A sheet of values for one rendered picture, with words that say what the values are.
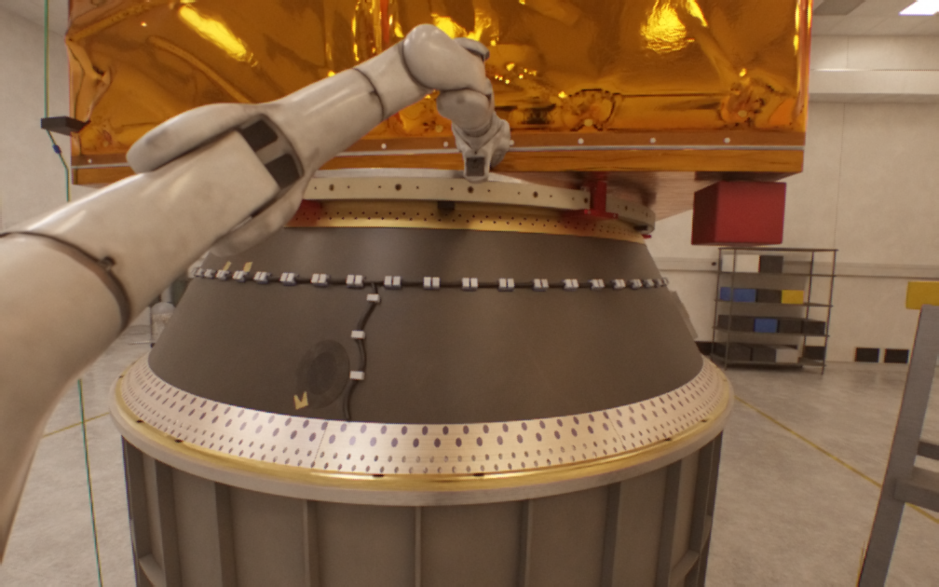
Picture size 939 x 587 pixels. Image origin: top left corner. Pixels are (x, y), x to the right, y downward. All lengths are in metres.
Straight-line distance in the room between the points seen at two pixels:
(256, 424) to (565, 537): 0.63
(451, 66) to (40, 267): 0.40
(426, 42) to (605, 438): 0.71
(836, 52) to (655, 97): 7.84
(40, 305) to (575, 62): 0.89
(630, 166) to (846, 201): 7.43
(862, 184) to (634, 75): 7.64
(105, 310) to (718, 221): 1.00
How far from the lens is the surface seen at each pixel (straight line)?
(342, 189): 0.88
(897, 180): 8.81
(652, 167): 0.93
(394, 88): 0.46
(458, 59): 0.50
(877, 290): 8.58
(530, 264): 0.85
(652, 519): 1.02
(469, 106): 0.51
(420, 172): 0.88
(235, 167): 0.34
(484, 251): 0.82
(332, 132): 0.41
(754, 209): 1.04
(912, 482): 0.88
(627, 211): 1.11
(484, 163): 0.65
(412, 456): 0.69
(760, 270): 6.86
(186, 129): 0.33
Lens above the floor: 1.53
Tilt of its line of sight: 5 degrees down
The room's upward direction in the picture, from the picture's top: 1 degrees clockwise
